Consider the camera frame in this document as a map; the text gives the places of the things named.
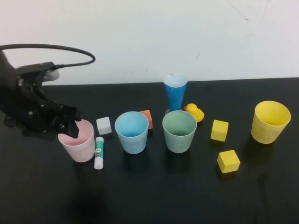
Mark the light blue plastic cup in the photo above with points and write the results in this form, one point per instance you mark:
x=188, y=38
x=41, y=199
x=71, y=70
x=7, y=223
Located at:
x=132, y=144

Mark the white foam cube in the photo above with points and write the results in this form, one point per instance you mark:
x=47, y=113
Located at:
x=104, y=126

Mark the pink plastic cup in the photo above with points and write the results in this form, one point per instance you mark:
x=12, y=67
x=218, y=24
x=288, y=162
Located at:
x=80, y=151

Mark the white green glue stick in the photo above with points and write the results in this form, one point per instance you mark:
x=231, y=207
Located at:
x=98, y=154

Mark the green plastic cup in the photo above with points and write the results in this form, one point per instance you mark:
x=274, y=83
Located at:
x=178, y=144

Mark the orange foam cube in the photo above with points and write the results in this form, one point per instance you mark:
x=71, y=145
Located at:
x=150, y=121

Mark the yellow foam cube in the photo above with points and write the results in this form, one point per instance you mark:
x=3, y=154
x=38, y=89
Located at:
x=219, y=130
x=228, y=162

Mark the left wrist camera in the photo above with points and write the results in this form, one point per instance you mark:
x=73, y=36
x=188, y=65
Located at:
x=35, y=68

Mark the blue cone glass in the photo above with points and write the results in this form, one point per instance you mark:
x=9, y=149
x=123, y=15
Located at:
x=175, y=98

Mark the yellow plastic cup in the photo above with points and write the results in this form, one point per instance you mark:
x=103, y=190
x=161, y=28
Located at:
x=266, y=135

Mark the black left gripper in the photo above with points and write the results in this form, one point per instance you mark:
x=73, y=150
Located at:
x=37, y=116

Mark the yellow rubber duck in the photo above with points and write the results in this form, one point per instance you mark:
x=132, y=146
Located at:
x=197, y=114

